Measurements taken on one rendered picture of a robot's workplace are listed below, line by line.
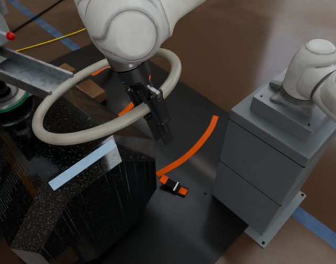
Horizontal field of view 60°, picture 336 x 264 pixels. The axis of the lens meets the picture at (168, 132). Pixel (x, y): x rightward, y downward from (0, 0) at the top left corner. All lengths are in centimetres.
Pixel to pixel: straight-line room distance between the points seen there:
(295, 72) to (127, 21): 93
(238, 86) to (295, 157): 157
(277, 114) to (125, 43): 100
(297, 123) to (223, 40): 224
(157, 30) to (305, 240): 177
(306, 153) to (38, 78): 109
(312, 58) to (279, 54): 213
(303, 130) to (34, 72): 110
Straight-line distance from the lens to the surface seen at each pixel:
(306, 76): 124
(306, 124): 133
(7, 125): 147
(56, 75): 119
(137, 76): 67
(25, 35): 380
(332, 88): 113
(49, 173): 122
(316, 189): 226
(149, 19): 43
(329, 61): 123
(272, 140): 134
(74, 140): 76
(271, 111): 135
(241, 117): 138
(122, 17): 43
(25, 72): 128
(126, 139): 134
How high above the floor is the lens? 175
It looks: 49 degrees down
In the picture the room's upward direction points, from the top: straight up
